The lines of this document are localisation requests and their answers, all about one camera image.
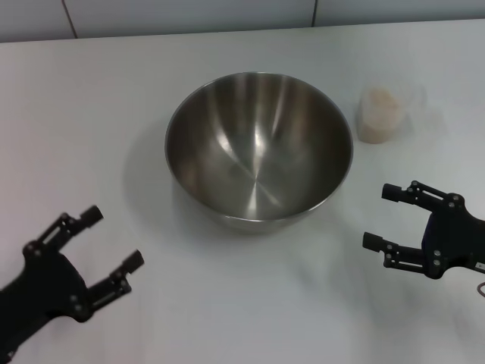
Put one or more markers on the stainless steel mixing bowl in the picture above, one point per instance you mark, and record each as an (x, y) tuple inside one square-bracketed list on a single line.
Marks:
[(257, 151)]

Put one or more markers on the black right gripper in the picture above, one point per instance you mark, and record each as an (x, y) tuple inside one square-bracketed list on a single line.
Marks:
[(454, 237)]

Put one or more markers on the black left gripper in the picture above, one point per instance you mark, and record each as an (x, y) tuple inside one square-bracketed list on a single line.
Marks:
[(41, 288)]

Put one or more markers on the clear plastic measuring cup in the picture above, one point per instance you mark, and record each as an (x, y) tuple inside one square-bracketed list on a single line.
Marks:
[(379, 117)]

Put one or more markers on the white rice grains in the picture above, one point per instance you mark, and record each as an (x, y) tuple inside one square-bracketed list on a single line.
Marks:
[(379, 113)]

